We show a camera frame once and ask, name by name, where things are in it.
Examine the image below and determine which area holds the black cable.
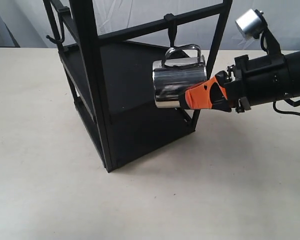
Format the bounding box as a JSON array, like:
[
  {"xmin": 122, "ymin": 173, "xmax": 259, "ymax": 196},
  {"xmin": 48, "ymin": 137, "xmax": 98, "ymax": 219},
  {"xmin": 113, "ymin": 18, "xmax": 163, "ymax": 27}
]
[{"xmin": 272, "ymin": 97, "xmax": 300, "ymax": 117}]

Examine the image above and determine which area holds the stainless steel mug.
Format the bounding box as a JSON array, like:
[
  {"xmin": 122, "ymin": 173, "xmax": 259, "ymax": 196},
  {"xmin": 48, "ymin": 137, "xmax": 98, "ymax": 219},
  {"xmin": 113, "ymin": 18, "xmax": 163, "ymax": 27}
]
[{"xmin": 152, "ymin": 44, "xmax": 207, "ymax": 108}]

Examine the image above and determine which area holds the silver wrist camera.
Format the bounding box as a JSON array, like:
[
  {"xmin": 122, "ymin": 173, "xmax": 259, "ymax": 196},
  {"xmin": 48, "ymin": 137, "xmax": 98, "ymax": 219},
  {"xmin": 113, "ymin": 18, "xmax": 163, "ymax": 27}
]
[{"xmin": 235, "ymin": 9, "xmax": 268, "ymax": 40}]

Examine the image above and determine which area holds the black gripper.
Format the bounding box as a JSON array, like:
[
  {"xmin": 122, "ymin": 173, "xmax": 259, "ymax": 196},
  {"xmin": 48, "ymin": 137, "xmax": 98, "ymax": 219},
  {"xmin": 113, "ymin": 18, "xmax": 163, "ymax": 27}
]
[{"xmin": 178, "ymin": 51, "xmax": 300, "ymax": 113}]

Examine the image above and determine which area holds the black metal shelf rack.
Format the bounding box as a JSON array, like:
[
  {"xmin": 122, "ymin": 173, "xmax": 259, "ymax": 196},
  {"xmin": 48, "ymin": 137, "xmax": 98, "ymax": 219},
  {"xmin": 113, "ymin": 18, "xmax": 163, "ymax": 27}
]
[{"xmin": 43, "ymin": 0, "xmax": 232, "ymax": 172}]

